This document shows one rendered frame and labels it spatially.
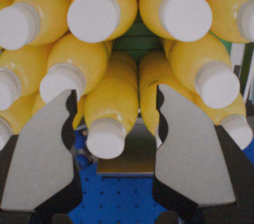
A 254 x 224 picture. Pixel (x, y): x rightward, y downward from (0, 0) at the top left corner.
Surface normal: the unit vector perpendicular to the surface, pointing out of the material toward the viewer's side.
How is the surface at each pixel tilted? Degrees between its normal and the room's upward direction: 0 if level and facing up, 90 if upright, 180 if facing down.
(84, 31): 0
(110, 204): 90
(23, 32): 0
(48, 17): 53
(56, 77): 0
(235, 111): 29
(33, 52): 78
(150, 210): 90
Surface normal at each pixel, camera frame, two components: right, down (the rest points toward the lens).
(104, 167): -0.03, -0.86
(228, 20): -0.77, 0.50
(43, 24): 0.45, 0.54
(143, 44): -0.03, 0.50
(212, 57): -0.11, 0.03
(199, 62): -0.38, 0.15
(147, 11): -0.91, 0.27
